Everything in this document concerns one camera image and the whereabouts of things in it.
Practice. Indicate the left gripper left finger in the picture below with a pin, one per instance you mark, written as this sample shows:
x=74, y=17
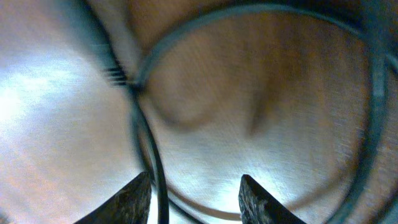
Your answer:
x=130, y=205

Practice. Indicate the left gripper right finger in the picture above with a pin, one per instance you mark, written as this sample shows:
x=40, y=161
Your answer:
x=258, y=206

